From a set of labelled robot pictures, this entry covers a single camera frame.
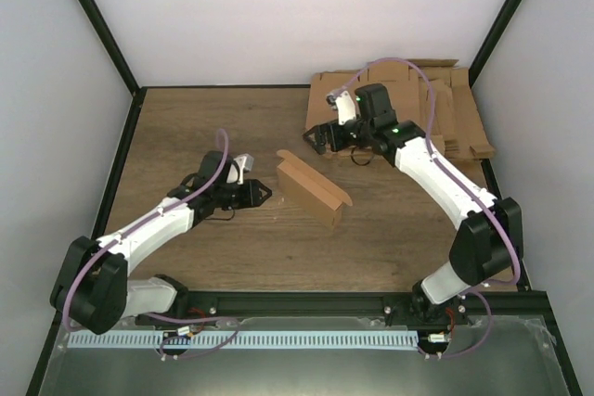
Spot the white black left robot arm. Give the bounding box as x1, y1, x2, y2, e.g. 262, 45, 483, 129
49, 150, 272, 335

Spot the cardboard box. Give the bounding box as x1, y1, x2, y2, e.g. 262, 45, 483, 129
277, 149, 353, 230

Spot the grey metal front plate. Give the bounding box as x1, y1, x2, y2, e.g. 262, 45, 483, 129
40, 316, 570, 395

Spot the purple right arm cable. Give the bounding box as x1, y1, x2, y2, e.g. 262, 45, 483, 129
341, 57, 522, 360

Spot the light blue slotted cable duct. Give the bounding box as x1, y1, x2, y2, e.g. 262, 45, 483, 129
68, 330, 419, 351

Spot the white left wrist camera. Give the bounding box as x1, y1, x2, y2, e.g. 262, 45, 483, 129
227, 153, 254, 185

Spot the stack of flat cardboard blanks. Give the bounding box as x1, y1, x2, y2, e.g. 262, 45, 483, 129
305, 59, 496, 160

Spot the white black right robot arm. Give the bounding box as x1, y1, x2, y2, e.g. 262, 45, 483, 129
303, 83, 523, 325

